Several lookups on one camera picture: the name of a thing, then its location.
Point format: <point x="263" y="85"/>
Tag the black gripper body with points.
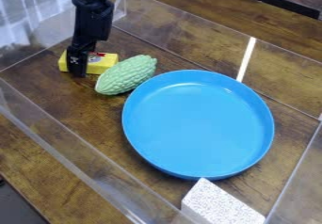
<point x="92" y="21"/>

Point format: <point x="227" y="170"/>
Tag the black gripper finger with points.
<point x="78" y="59"/>

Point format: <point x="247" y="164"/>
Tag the yellow butter block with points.
<point x="99" y="62"/>

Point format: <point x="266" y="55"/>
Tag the green bitter gourd toy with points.
<point x="126" y="75"/>

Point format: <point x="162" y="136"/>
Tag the blue round tray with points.
<point x="198" y="125"/>

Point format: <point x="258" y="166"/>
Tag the white speckled foam block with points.
<point x="211" y="206"/>

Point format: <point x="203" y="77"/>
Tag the clear acrylic enclosure wall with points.
<point x="63" y="150"/>

